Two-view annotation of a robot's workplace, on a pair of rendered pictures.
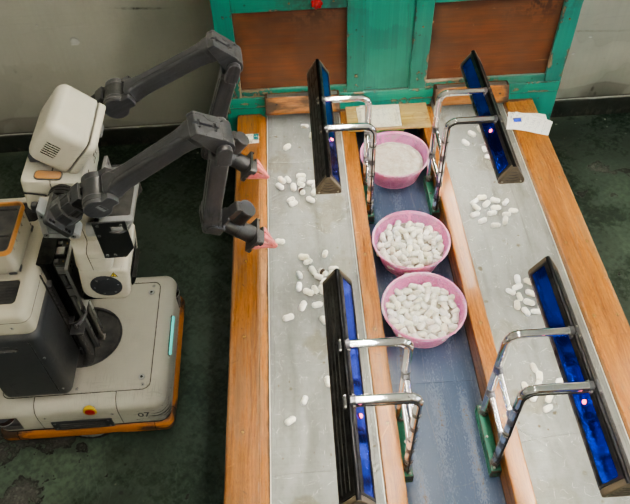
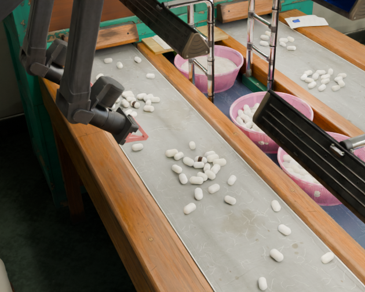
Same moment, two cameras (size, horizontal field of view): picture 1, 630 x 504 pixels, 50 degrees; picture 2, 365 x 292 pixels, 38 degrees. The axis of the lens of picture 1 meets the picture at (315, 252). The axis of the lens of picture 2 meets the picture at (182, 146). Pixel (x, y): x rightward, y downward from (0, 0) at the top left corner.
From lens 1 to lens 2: 1.03 m
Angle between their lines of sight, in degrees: 22
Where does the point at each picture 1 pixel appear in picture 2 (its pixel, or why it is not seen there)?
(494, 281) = not seen: outside the picture
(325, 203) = (165, 109)
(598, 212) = not seen: hidden behind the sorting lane
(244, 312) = (136, 216)
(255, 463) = not seen: outside the picture
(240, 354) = (156, 258)
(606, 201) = not seen: hidden behind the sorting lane
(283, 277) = (159, 176)
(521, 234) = (362, 90)
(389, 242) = (249, 122)
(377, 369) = (323, 225)
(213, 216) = (81, 91)
